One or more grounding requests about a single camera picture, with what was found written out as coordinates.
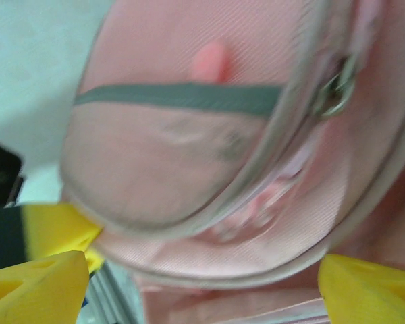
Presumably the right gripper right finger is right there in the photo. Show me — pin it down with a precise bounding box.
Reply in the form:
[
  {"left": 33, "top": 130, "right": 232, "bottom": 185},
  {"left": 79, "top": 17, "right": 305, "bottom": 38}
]
[{"left": 319, "top": 253, "right": 405, "bottom": 324}]

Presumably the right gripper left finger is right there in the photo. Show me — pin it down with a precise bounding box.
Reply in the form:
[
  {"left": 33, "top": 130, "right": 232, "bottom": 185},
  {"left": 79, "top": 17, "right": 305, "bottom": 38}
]
[{"left": 0, "top": 251, "right": 90, "bottom": 324}]

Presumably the pink backpack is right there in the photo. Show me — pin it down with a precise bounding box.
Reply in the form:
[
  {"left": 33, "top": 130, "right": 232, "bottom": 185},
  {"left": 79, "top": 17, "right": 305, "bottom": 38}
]
[{"left": 59, "top": 0, "right": 405, "bottom": 324}]

